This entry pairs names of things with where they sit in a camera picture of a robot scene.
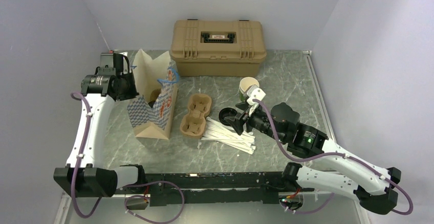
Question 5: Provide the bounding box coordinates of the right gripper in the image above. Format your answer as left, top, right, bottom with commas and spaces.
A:
224, 101, 287, 143

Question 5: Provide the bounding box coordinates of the paper bag with blue handles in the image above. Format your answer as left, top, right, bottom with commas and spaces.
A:
127, 49, 180, 140

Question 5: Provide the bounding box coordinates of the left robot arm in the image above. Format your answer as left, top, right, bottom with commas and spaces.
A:
53, 52, 147, 197

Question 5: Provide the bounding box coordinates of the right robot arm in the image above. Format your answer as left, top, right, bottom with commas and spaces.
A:
219, 102, 401, 215

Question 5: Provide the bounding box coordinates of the black cup lid stack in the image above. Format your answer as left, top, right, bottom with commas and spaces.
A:
219, 107, 237, 126

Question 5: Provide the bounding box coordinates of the pile of wrapped straws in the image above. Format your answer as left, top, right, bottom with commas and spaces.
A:
201, 117, 256, 155

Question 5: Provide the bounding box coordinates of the green paper cup stack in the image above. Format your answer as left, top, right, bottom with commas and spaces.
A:
239, 77, 260, 102

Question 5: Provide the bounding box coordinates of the tan plastic toolbox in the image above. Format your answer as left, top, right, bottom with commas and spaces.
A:
169, 19, 267, 77

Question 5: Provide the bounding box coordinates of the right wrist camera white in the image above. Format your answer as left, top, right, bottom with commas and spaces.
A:
245, 85, 266, 116

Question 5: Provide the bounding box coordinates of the aluminium side rail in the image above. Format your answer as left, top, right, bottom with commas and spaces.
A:
302, 50, 360, 196

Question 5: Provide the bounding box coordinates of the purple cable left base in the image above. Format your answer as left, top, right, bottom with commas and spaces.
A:
124, 181, 185, 224

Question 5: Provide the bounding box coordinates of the purple cable base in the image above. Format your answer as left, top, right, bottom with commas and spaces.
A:
124, 181, 185, 224
279, 192, 336, 215

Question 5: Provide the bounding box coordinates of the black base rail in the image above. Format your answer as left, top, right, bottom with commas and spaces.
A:
115, 171, 312, 207

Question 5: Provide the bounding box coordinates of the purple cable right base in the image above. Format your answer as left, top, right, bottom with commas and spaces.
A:
279, 192, 336, 215

